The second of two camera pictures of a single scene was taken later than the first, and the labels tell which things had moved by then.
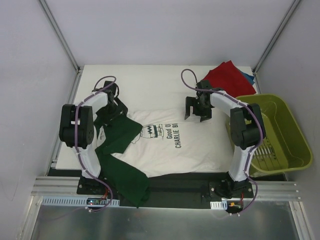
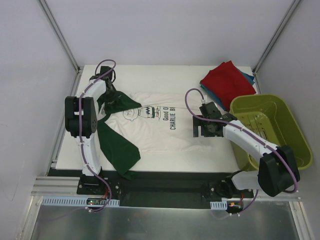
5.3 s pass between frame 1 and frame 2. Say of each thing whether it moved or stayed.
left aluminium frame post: stayed
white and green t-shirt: moved
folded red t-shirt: stayed
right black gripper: moved
